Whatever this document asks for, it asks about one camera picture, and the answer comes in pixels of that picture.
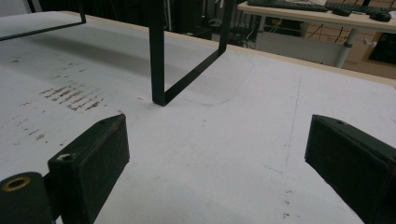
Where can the black computer mouse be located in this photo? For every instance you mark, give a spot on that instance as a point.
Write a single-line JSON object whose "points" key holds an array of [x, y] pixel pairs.
{"points": [[341, 11], [380, 16]]}

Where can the light wooden office desk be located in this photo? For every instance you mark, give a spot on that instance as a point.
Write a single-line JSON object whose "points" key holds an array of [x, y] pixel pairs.
{"points": [[311, 46]]}

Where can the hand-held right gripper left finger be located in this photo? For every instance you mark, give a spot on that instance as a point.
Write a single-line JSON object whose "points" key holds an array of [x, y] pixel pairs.
{"points": [[93, 161]]}

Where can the black keyboard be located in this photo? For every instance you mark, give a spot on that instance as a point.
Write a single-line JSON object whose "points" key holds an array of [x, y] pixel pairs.
{"points": [[358, 6], [286, 4]]}

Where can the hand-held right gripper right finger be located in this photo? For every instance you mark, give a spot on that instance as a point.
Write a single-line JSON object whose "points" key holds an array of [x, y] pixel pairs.
{"points": [[351, 165]]}

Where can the black metal shelf rack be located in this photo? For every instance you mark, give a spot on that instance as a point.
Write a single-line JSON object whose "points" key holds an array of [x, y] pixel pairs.
{"points": [[156, 62]]}

